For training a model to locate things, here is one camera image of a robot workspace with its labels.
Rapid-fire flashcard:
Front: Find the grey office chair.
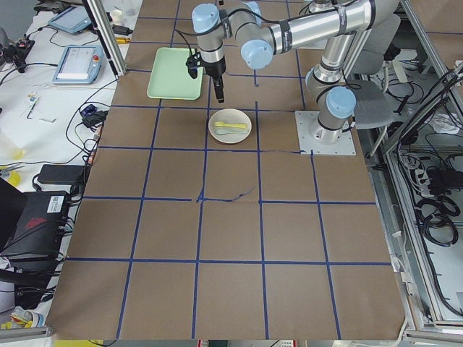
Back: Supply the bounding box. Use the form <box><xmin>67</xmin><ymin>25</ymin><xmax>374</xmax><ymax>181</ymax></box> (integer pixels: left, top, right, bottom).
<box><xmin>352</xmin><ymin>14</ymin><xmax>401</xmax><ymax>129</ymax></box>

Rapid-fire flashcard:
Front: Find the blue teach pendant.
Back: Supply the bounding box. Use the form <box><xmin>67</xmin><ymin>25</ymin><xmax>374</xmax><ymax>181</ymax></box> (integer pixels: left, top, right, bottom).
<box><xmin>48</xmin><ymin>7</ymin><xmax>91</xmax><ymax>34</ymax></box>
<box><xmin>52</xmin><ymin>46</ymin><xmax>104</xmax><ymax>85</ymax></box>

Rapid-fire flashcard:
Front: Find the black power adapter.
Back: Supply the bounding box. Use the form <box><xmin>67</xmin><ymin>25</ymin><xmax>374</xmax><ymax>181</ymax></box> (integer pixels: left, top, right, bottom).
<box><xmin>37</xmin><ymin>164</ymin><xmax>84</xmax><ymax>185</ymax></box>

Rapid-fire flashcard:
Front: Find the white paper cup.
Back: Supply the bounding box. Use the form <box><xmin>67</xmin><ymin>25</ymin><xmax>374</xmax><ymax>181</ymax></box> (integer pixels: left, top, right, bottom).
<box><xmin>109</xmin><ymin>9</ymin><xmax>124</xmax><ymax>25</ymax></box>

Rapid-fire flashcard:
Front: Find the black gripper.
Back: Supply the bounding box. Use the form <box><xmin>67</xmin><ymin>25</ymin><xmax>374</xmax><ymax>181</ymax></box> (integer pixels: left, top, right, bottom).
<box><xmin>205</xmin><ymin>59</ymin><xmax>226</xmax><ymax>103</ymax></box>

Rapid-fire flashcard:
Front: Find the brown paper table cover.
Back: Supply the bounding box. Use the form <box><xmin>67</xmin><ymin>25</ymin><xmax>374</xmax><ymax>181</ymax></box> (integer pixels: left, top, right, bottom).
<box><xmin>47</xmin><ymin>1</ymin><xmax>404</xmax><ymax>340</ymax></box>

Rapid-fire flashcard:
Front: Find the white round plate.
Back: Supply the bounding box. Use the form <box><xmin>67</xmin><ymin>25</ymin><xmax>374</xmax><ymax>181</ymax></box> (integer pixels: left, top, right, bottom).
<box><xmin>208</xmin><ymin>108</ymin><xmax>252</xmax><ymax>145</ymax></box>

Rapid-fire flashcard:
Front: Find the light green plastic spoon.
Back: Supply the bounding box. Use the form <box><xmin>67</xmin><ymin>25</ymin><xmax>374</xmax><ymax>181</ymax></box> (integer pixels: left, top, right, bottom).
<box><xmin>215</xmin><ymin>129</ymin><xmax>246</xmax><ymax>136</ymax></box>

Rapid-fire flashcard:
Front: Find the black laptop with red logo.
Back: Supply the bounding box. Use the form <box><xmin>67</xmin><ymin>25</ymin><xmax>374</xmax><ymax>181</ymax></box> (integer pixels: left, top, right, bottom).
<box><xmin>1</xmin><ymin>179</ymin><xmax>70</xmax><ymax>289</ymax></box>

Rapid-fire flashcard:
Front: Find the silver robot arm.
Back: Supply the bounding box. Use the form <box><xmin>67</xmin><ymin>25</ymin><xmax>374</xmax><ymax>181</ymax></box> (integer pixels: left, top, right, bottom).
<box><xmin>187</xmin><ymin>1</ymin><xmax>398</xmax><ymax>144</ymax></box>

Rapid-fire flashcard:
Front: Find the blue teach pendant far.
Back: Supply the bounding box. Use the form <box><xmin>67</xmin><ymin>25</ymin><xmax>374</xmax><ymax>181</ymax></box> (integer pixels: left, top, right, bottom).
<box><xmin>48</xmin><ymin>7</ymin><xmax>91</xmax><ymax>34</ymax></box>

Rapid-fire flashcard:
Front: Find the blue teach pendant near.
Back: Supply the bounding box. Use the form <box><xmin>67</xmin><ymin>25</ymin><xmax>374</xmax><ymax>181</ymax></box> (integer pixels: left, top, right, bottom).
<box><xmin>52</xmin><ymin>46</ymin><xmax>104</xmax><ymax>85</ymax></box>

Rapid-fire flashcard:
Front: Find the light green tray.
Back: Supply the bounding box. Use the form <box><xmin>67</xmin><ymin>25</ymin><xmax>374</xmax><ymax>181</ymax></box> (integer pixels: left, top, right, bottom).
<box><xmin>146</xmin><ymin>47</ymin><xmax>203</xmax><ymax>100</ymax></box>

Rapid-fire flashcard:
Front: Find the aluminium frame post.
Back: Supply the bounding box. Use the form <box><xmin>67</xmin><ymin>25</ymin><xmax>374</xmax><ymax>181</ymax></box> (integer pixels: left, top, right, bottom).
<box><xmin>82</xmin><ymin>0</ymin><xmax>127</xmax><ymax>77</ymax></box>

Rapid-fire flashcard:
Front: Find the yellow plastic fork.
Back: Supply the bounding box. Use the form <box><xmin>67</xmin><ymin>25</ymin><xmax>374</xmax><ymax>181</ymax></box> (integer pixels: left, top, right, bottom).
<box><xmin>213</xmin><ymin>121</ymin><xmax>247</xmax><ymax>129</ymax></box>

